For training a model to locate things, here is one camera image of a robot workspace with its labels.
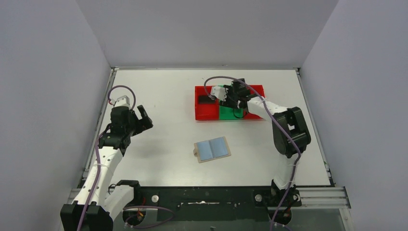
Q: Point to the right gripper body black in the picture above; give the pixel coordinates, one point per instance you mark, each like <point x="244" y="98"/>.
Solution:
<point x="232" y="96"/>

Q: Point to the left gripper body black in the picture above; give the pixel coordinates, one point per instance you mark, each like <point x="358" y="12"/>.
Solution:
<point x="134" y="121"/>

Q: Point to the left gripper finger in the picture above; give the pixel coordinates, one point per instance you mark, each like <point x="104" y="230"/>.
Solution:
<point x="142" y="125"/>
<point x="144" y="116"/>

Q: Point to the beige card holder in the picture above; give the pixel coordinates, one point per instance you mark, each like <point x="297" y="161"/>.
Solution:
<point x="212" y="149"/>

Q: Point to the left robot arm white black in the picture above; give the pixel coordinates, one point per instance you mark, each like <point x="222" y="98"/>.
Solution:
<point x="92" y="209"/>

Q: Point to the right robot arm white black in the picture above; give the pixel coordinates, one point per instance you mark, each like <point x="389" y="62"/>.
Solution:
<point x="290" y="132"/>

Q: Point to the black card in bin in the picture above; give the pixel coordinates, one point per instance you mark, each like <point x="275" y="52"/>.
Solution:
<point x="204" y="99"/>

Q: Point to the right red bin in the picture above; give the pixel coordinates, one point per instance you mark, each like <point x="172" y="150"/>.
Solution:
<point x="260" y="90"/>

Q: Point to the red bin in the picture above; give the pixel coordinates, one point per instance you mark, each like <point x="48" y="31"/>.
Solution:
<point x="260" y="90"/>
<point x="205" y="112"/>

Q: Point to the green bin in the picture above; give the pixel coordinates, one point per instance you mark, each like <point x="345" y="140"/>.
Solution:
<point x="226" y="113"/>

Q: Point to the left red bin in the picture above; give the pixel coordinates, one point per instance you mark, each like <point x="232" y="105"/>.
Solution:
<point x="205" y="112"/>

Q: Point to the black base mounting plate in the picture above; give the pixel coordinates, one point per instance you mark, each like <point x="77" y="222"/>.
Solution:
<point x="222" y="203"/>

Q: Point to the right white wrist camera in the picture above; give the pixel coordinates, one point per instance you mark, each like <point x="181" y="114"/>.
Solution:
<point x="219" y="92"/>

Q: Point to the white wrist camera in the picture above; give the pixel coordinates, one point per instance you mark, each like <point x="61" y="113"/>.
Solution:
<point x="219" y="92"/>
<point x="122" y="101"/>

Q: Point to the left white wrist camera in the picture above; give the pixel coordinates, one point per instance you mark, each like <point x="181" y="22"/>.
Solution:
<point x="122" y="101"/>

